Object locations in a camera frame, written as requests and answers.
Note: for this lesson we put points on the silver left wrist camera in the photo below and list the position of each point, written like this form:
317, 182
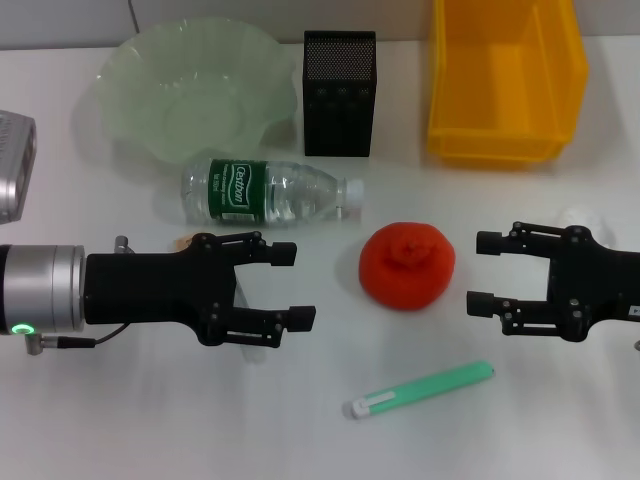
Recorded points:
12, 165

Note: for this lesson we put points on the black mesh pen holder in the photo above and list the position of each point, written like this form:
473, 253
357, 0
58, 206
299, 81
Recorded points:
340, 120

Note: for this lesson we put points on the green pen with white cap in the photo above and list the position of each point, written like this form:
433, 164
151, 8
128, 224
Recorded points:
425, 387

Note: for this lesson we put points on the white paper ball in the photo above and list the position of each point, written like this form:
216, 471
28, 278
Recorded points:
580, 215

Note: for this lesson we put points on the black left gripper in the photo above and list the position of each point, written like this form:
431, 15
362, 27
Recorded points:
150, 285

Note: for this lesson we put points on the red-orange knitted toy orange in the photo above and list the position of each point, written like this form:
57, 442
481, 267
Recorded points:
407, 270

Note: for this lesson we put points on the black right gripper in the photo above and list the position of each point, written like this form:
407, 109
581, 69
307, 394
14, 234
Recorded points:
605, 285

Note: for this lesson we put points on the beige eraser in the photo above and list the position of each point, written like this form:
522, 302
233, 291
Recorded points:
181, 243

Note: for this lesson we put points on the clear bottle with green label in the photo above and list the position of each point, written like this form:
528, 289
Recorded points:
235, 190

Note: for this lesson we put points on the green glass fruit plate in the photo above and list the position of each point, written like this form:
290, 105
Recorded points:
150, 75

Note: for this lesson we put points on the yellow plastic bin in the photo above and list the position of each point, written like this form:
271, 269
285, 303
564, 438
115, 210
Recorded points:
505, 125

